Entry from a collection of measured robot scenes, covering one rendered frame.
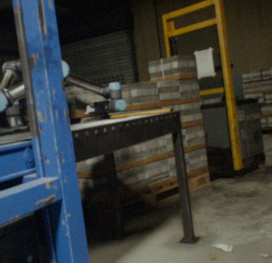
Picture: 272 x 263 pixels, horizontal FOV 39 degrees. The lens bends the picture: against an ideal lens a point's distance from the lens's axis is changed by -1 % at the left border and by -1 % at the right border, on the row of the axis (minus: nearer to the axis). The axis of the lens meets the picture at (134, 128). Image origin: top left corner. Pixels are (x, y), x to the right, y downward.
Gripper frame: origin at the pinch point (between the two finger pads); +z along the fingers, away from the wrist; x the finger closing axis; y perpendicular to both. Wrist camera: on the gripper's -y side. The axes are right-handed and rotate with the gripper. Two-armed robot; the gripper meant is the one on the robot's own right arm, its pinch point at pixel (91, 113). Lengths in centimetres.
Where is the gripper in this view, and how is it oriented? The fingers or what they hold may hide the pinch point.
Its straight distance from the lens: 277.0
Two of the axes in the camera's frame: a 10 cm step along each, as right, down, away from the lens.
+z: -6.7, 0.5, 7.4
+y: -1.3, -9.9, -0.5
